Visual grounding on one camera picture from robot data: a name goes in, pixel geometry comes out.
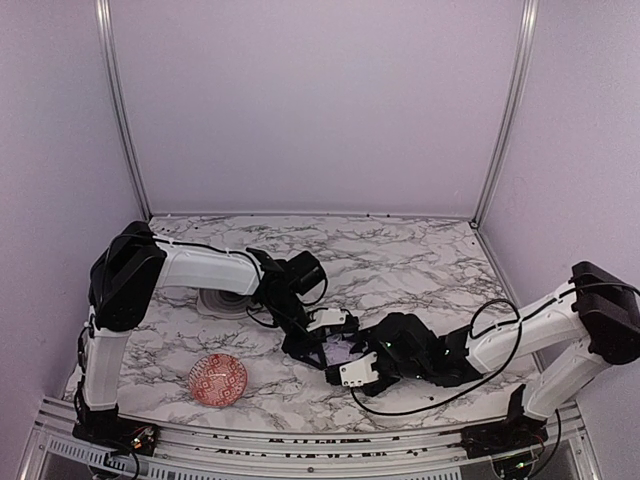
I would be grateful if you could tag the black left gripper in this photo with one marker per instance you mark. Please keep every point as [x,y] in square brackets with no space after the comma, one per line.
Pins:
[304,344]

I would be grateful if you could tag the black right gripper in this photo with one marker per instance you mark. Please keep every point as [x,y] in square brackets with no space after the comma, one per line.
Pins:
[373,350]

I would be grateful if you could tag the lilac folding umbrella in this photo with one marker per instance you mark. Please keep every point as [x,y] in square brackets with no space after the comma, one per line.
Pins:
[338,351]

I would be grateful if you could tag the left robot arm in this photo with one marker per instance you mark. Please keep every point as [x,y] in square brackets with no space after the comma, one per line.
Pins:
[138,261]

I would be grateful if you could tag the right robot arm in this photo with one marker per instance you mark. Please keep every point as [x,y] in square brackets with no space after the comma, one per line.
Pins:
[594,314]

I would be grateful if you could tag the patterned plate under bowl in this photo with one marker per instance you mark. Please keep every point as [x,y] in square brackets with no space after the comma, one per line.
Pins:
[223,305]

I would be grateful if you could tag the red patterned bowl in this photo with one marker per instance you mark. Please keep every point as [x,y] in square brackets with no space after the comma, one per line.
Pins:
[218,380]

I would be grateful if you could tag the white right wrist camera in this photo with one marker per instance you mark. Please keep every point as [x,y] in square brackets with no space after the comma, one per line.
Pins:
[354,374]

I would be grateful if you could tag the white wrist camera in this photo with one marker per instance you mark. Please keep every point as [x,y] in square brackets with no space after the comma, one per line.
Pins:
[326,317]
[354,374]

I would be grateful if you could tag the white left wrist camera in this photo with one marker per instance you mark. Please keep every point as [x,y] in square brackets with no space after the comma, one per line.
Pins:
[326,317]

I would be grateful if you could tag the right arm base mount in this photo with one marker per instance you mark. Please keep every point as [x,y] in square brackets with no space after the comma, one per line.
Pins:
[515,431]

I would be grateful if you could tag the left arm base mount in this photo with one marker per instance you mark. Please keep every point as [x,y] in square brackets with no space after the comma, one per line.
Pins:
[140,437]

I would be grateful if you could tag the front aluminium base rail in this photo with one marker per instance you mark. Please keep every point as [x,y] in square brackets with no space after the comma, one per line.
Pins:
[190,452]

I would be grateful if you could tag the left aluminium frame post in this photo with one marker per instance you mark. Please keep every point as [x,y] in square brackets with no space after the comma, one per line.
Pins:
[109,53]

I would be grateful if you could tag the aluminium frame post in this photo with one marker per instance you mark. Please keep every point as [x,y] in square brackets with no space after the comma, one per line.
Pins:
[516,87]
[109,53]

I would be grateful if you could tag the right aluminium frame post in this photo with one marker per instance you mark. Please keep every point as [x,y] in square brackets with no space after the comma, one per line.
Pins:
[516,87]

